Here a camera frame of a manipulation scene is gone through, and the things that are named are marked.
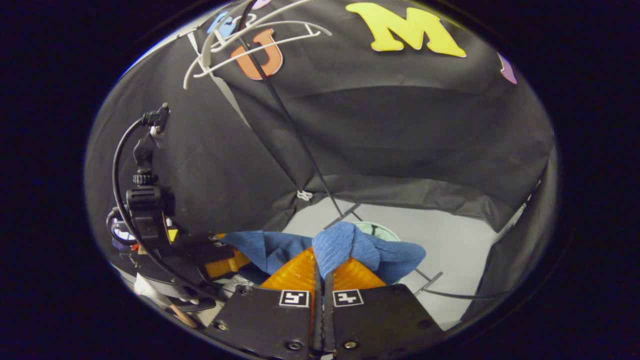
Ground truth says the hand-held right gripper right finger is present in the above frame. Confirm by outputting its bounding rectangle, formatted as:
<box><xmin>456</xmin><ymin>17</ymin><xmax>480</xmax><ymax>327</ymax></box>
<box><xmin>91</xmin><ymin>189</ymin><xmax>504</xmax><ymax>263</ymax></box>
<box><xmin>322</xmin><ymin>257</ymin><xmax>446</xmax><ymax>360</ymax></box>

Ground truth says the blue corduroy shirt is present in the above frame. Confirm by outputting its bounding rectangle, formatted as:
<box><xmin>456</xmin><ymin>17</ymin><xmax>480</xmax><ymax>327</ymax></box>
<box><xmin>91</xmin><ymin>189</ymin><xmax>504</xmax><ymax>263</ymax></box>
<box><xmin>220</xmin><ymin>221</ymin><xmax>427</xmax><ymax>286</ymax></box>

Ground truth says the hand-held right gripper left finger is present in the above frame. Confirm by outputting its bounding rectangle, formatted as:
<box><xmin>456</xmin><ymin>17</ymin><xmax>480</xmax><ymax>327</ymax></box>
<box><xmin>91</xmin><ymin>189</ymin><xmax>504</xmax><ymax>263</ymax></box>
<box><xmin>205</xmin><ymin>246</ymin><xmax>321</xmax><ymax>360</ymax></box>

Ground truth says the black backdrop cloth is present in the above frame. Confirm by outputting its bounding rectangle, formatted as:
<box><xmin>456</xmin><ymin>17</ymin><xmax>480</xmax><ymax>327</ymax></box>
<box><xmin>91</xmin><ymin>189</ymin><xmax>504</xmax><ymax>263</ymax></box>
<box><xmin>85</xmin><ymin>0</ymin><xmax>558</xmax><ymax>321</ymax></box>

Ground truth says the white plastic hanger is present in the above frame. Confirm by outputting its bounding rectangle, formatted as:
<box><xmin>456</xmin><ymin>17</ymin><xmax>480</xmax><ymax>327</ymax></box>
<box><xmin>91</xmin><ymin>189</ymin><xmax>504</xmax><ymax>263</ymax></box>
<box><xmin>182</xmin><ymin>20</ymin><xmax>333</xmax><ymax>91</ymax></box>
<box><xmin>200</xmin><ymin>0</ymin><xmax>313</xmax><ymax>71</ymax></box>

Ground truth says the black camera cable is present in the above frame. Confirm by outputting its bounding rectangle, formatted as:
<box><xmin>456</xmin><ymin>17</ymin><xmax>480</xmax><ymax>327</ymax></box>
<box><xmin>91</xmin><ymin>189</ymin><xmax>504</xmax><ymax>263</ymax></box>
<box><xmin>111</xmin><ymin>116</ymin><xmax>221</xmax><ymax>301</ymax></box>

